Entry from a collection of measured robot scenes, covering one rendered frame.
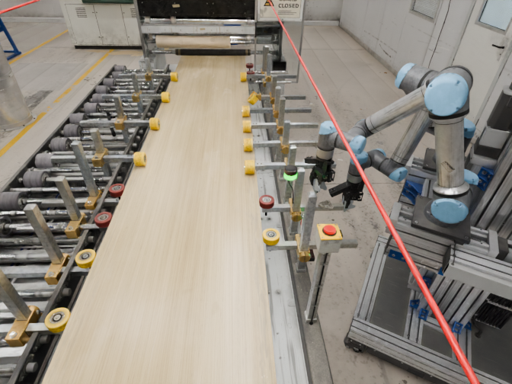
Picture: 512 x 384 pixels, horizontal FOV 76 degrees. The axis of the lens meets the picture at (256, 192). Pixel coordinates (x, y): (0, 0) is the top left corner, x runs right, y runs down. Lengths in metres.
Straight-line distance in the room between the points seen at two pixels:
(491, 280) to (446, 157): 0.55
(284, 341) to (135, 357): 0.62
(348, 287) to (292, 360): 1.14
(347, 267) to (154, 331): 1.73
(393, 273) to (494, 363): 0.68
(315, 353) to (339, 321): 0.95
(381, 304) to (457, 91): 1.44
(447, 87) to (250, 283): 0.95
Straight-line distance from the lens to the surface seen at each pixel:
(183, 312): 1.29
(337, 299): 2.46
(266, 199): 1.68
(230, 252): 1.44
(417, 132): 1.60
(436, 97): 1.20
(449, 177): 1.32
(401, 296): 2.35
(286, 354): 1.51
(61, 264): 1.69
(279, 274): 1.72
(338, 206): 1.79
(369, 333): 2.12
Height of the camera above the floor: 1.98
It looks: 38 degrees down
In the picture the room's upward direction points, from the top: 1 degrees clockwise
